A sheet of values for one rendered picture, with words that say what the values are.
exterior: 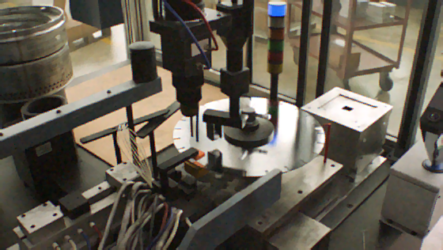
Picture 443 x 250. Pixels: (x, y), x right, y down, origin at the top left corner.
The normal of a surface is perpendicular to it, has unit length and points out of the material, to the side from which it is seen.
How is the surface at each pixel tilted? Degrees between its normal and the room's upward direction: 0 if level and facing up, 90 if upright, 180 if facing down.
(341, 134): 90
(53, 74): 90
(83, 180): 0
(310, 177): 0
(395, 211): 90
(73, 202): 0
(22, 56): 90
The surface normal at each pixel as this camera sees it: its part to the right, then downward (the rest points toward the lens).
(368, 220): -0.02, -0.87
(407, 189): -0.70, 0.37
